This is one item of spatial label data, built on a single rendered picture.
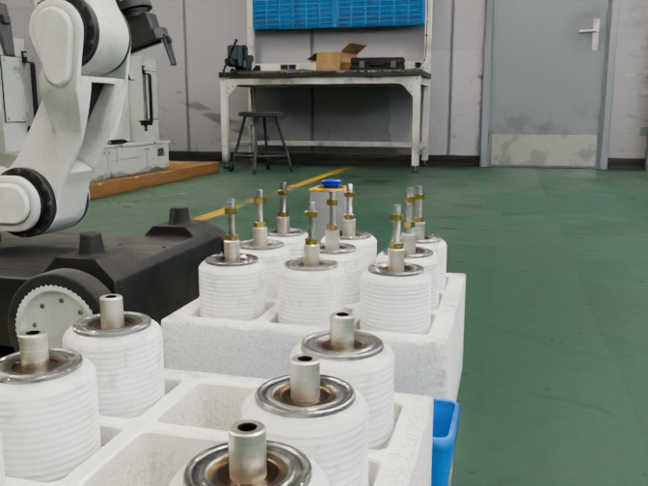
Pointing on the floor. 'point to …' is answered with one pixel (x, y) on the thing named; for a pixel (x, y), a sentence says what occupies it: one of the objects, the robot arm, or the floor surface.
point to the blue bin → (444, 440)
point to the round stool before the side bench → (264, 140)
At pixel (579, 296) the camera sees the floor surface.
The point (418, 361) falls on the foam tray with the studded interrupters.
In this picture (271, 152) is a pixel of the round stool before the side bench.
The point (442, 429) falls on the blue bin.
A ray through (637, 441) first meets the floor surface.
